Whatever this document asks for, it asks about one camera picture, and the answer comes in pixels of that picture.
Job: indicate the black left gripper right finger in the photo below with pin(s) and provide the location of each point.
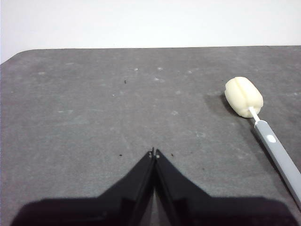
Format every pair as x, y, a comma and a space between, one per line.
200, 212

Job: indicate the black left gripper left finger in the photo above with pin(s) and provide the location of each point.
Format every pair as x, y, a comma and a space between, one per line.
105, 212

